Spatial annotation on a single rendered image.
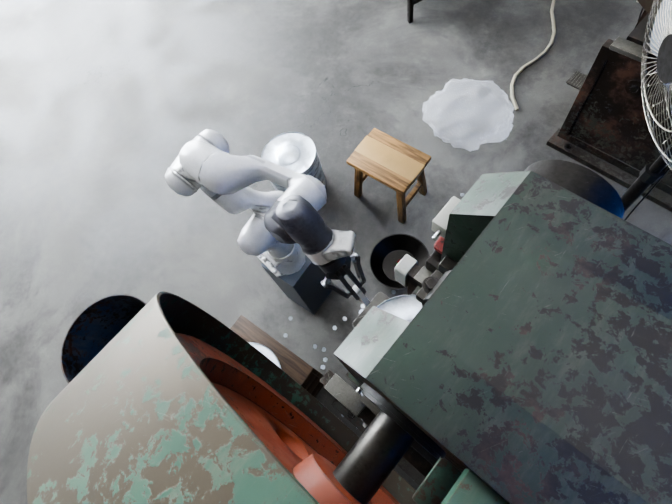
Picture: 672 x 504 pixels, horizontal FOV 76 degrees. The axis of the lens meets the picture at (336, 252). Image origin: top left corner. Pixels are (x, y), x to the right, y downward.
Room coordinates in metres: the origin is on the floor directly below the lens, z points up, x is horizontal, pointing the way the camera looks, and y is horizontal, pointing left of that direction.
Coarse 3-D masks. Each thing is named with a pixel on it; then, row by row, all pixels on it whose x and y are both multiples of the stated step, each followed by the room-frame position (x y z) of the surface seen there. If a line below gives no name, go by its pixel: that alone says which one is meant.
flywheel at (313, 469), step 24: (216, 360) 0.22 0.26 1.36; (216, 384) 0.19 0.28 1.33; (240, 384) 0.19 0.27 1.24; (264, 384) 0.20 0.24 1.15; (240, 408) 0.13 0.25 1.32; (264, 408) 0.15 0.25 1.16; (288, 408) 0.14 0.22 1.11; (264, 432) 0.08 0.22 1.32; (288, 432) 0.09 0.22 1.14; (312, 432) 0.08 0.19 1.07; (288, 456) 0.04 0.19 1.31; (312, 456) 0.02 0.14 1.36; (336, 456) 0.02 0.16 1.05; (312, 480) -0.01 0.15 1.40; (336, 480) -0.02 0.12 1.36
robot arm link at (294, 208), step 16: (272, 208) 0.58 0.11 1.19; (288, 208) 0.53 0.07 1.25; (304, 208) 0.51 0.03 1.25; (272, 224) 0.54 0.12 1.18; (288, 224) 0.50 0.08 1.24; (304, 224) 0.48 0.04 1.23; (320, 224) 0.49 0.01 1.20; (288, 240) 0.50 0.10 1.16; (304, 240) 0.47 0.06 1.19; (320, 240) 0.46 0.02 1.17
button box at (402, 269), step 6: (402, 258) 0.56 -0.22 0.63; (408, 258) 0.55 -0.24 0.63; (402, 264) 0.53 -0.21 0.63; (408, 264) 0.53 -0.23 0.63; (414, 264) 0.52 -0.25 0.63; (396, 270) 0.52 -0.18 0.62; (402, 270) 0.51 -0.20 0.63; (408, 270) 0.51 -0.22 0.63; (396, 276) 0.53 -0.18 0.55; (402, 276) 0.50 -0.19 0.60; (402, 282) 0.50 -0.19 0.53
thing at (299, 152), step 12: (288, 132) 1.58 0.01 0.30; (276, 144) 1.54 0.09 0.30; (288, 144) 1.51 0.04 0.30; (300, 144) 1.48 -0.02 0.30; (312, 144) 1.45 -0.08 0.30; (264, 156) 1.49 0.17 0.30; (276, 156) 1.46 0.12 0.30; (288, 156) 1.43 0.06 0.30; (300, 156) 1.41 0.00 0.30; (312, 156) 1.38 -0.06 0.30; (288, 168) 1.36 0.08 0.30; (300, 168) 1.34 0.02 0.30
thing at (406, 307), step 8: (400, 296) 0.38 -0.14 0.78; (408, 296) 0.37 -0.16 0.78; (384, 304) 0.37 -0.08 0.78; (392, 304) 0.37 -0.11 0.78; (400, 304) 0.36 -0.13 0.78; (408, 304) 0.35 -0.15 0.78; (416, 304) 0.34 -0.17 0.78; (392, 312) 0.34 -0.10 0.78; (400, 312) 0.33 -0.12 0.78; (408, 312) 0.32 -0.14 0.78; (416, 312) 0.32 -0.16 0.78; (408, 320) 0.30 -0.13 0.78
